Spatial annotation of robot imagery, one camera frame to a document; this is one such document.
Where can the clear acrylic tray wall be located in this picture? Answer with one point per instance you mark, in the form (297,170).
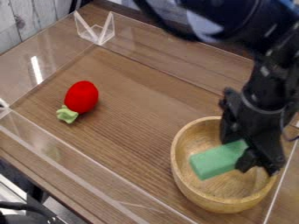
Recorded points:
(94,191)

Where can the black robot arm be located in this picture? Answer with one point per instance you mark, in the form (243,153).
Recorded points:
(263,26)

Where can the black metal bracket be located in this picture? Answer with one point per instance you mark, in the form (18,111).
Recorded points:
(43,214)

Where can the brown wooden bowl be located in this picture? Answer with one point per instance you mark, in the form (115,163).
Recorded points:
(229,193)

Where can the red plush strawberry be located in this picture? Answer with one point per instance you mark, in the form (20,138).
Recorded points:
(81,100)

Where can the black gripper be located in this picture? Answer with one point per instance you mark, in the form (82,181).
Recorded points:
(259,127)

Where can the clear acrylic corner bracket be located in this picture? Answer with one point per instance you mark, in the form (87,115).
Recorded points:
(97,34)

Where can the green rectangular block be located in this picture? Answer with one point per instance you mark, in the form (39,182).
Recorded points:
(218,160)

